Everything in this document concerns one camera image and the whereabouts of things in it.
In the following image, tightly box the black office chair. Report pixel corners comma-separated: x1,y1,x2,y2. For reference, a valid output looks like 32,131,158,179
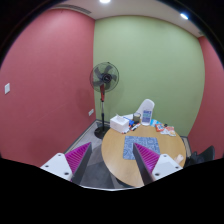
184,146,215,167

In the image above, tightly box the white orange packet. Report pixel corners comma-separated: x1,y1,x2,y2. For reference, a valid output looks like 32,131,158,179
161,126,176,137

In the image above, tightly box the orange snack packet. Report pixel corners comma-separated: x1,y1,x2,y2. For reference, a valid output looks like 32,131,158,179
155,124,165,132

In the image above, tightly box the round ceiling light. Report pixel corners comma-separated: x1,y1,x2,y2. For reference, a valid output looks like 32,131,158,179
99,0,111,4

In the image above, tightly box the black red marker pen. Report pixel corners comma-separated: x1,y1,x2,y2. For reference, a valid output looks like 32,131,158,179
131,123,141,131

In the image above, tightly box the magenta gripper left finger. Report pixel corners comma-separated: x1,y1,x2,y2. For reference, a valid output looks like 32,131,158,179
41,142,92,185

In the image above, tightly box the white wall switch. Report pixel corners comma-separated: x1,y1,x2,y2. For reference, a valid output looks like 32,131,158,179
5,83,10,94

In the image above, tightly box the blue patterned mouse pad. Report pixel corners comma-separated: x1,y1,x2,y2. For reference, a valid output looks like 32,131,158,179
123,136,160,160

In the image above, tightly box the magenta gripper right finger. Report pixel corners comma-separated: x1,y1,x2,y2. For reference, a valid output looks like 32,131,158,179
133,143,182,185

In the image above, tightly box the right ceiling light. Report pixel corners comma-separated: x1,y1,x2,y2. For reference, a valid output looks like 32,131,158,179
180,13,188,20

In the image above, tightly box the white wall socket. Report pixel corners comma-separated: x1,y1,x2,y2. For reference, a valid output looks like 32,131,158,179
88,109,94,116

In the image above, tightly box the round wooden table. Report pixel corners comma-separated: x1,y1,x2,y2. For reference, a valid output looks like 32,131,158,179
101,125,186,187

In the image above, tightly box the black red standing fan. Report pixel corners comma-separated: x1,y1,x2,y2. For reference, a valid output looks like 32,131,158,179
89,61,120,140

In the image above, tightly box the white tissue box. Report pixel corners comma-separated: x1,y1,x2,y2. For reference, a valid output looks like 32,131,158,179
110,115,129,133

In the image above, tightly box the dark round jar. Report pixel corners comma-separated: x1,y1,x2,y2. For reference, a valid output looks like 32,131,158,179
133,112,141,123

